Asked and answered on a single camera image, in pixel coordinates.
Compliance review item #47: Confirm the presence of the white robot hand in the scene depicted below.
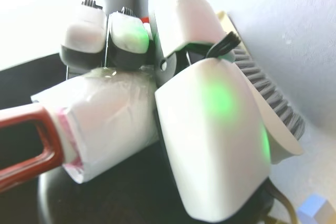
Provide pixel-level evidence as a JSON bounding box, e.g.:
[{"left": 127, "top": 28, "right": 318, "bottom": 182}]
[{"left": 36, "top": 0, "right": 274, "bottom": 224}]

